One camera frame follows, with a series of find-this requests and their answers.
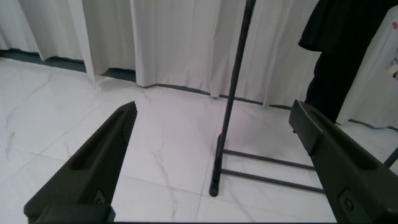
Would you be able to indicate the white curtain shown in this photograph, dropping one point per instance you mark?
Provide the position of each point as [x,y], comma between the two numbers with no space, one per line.
[174,40]

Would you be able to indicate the black garment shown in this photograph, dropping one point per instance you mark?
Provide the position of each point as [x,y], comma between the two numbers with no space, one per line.
[335,46]

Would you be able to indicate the cream printed garment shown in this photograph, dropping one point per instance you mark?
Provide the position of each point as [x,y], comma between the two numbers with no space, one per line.
[394,65]

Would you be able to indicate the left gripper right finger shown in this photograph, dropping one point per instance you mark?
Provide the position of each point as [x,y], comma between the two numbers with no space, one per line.
[357,186]

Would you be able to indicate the black clothes rack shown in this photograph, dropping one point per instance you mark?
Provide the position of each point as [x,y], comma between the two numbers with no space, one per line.
[236,68]

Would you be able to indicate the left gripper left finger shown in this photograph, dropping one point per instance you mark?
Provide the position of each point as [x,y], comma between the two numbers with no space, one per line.
[84,186]

